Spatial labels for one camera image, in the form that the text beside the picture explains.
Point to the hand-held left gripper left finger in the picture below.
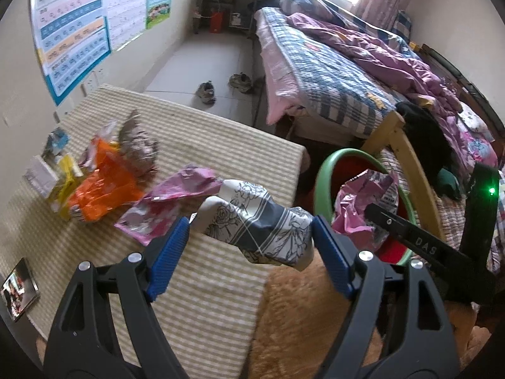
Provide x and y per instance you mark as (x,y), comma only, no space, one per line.
(169,256)

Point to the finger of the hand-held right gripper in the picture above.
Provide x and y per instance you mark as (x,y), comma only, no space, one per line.
(388,223)

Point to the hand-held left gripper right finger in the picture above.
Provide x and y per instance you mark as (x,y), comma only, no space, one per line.
(333,256)

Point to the red bin with green rim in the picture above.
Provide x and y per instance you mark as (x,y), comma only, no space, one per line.
(394,254)

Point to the white navy floral bag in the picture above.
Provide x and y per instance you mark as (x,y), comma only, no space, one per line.
(256,221)

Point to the orange wrapper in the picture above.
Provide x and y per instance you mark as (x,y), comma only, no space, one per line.
(100,181)

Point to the silver wrapper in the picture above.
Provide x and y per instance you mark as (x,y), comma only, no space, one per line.
(136,142)

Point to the yellow plastic bag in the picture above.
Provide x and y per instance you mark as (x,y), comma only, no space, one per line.
(65,177)

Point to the brown checked mattress cover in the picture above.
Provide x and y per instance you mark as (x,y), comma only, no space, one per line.
(449,217)

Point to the dark green cloth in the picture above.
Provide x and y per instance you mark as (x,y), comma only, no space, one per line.
(449,183)

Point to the brown fluffy cushion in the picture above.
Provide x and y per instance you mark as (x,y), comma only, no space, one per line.
(300,316)

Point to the colourful cartoon blanket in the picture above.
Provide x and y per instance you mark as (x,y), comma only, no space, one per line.
(469,146)

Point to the black cloth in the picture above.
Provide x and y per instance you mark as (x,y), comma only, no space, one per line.
(426,134)

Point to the white floral pillow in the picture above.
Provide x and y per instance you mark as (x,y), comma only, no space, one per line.
(473,120)

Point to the small white box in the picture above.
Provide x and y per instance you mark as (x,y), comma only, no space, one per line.
(39,175)

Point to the smartphone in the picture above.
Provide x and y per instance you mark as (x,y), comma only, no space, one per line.
(17,290)

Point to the bed with plaid sheet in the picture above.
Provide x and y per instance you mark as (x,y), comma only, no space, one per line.
(327,75)

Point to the dark wooden headboard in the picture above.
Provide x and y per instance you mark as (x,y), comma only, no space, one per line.
(453,67)

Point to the small blue white packet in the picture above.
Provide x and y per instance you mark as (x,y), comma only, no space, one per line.
(57,142)

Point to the grey shoe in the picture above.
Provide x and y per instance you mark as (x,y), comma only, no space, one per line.
(240,81)
(206,92)

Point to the purple duvet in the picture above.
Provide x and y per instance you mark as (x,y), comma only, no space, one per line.
(374,51)

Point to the pink bed skirt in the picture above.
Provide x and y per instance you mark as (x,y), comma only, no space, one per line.
(278,87)

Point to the striped pillow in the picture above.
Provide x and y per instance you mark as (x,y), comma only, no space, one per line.
(402,23)

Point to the blue patterned duvet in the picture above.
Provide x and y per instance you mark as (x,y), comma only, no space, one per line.
(311,2)

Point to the red canister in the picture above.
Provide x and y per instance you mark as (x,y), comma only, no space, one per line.
(216,21)

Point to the wooden chair frame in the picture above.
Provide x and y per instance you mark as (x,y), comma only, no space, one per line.
(410,158)

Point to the white wall socket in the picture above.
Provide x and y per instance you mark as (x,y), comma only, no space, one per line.
(100,74)
(87,86)

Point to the blue bordered wall poster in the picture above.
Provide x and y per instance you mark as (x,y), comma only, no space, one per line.
(71,27)

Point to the white wall poster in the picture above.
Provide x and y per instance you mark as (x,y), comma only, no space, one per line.
(126,4)

